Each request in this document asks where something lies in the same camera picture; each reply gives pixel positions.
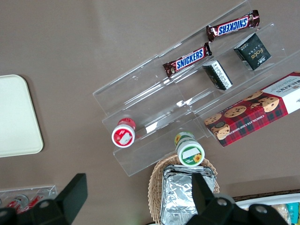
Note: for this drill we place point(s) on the Snickers chocolate bar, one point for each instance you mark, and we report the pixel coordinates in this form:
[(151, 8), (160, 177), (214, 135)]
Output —
[(232, 25), (189, 59)]

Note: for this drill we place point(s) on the clear bag of puffed snacks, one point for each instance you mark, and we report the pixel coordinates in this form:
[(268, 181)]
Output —
[(281, 212)]

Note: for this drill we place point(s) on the small black box white label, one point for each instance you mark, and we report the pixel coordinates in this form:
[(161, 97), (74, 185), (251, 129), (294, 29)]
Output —
[(218, 75)]

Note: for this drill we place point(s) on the green lid sunflower cup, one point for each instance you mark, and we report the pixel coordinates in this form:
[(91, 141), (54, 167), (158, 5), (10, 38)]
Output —
[(190, 154)]

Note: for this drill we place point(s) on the red tartan Walkers cookie box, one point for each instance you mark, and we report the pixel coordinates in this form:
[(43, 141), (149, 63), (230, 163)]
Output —
[(253, 114)]

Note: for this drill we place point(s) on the clear acrylic bottle rack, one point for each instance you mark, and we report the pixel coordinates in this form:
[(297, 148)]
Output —
[(47, 191)]

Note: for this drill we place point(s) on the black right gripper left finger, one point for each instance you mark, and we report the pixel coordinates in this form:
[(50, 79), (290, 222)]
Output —
[(58, 208)]

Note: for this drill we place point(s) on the stack of foil trays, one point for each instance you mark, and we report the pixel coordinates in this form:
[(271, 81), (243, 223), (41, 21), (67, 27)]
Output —
[(178, 194)]

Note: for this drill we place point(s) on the small black box gold print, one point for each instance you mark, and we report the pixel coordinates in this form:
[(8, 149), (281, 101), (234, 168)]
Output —
[(254, 51)]

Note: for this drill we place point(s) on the cream plastic serving tray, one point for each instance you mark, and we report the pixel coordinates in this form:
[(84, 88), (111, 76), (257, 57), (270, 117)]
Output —
[(16, 117)]

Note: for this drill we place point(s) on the clear acrylic stepped shelf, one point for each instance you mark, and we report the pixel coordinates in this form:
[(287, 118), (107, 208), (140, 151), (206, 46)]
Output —
[(145, 112), (234, 14)]

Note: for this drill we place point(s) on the white rectangular snack bin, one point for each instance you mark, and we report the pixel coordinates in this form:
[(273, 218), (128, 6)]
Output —
[(257, 199)]

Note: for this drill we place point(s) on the red Coca-Cola bottle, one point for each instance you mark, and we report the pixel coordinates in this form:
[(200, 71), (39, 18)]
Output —
[(35, 201), (17, 204)]

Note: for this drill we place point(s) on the red lid cup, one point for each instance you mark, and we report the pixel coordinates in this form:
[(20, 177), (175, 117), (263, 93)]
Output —
[(123, 137)]

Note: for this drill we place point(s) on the small teal snack packet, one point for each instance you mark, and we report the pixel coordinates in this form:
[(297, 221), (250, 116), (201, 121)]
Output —
[(294, 213)]

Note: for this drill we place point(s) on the oval light wicker basket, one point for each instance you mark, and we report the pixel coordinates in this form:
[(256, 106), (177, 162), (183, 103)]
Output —
[(154, 187)]

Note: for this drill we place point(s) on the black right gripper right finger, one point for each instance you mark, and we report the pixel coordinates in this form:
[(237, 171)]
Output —
[(211, 211)]

